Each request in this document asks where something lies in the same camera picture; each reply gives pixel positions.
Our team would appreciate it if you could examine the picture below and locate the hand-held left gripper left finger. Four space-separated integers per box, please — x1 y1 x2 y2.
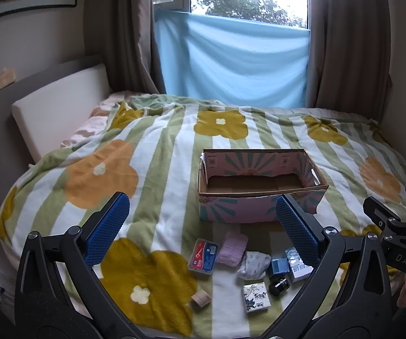
14 191 136 330

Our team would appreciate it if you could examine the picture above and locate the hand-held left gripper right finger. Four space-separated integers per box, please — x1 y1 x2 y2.
262 194 392 333

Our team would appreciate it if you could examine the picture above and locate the white and blue box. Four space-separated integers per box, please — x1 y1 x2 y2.
284 248 315 283

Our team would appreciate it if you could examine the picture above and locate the small dark blue box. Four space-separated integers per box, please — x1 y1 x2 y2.
267 257 292 277

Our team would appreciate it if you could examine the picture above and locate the white patterned cloth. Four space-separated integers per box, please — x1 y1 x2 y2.
237 250 271 279

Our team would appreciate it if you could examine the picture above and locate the black round jar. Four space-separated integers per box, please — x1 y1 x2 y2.
269 277 290 296

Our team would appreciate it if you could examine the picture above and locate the pink printed cardboard box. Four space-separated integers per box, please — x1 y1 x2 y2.
196 148 330 224

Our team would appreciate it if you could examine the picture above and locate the red blue card pack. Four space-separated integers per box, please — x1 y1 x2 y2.
188 238 219 275

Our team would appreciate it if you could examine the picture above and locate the pink rolled cloth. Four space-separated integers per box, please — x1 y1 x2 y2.
216 231 249 267

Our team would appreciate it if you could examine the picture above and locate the white floral print box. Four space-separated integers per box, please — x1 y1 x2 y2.
242 282 271 313

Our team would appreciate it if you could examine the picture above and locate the striped floral blanket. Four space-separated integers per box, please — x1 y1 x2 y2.
0 94 406 338

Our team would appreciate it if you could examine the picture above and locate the pink bedsheet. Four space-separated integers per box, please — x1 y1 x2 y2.
61 91 154 149

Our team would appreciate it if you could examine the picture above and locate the white headboard cushion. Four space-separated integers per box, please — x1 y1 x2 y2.
11 64 113 163

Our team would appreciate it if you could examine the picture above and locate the brown curtain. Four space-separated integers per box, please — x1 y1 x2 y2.
83 0 168 96
305 0 392 121

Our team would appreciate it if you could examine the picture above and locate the light blue cloth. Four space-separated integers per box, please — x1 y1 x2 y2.
154 10 311 108

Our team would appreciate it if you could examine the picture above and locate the yellowish sponge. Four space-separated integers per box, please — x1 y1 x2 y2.
0 70 17 92

